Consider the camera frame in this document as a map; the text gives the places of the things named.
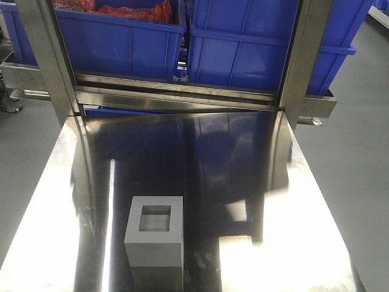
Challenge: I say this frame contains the blue bin far left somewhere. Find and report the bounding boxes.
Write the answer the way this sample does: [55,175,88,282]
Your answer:
[1,1,37,65]

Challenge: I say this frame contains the blue bin with red items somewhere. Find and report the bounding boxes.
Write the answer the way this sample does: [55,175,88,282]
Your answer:
[55,1,187,80]

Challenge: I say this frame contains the red mesh bagged items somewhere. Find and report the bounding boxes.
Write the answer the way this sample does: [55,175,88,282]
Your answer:
[52,1,174,24]

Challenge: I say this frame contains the blue plastic bin right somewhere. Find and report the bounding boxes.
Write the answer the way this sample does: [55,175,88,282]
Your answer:
[185,0,357,96]

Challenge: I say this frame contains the stainless steel shelf frame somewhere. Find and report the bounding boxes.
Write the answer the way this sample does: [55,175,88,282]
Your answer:
[3,1,332,128]

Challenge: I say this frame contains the gray hollow cube base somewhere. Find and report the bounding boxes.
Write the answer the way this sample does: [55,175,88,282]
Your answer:
[124,196,184,269]

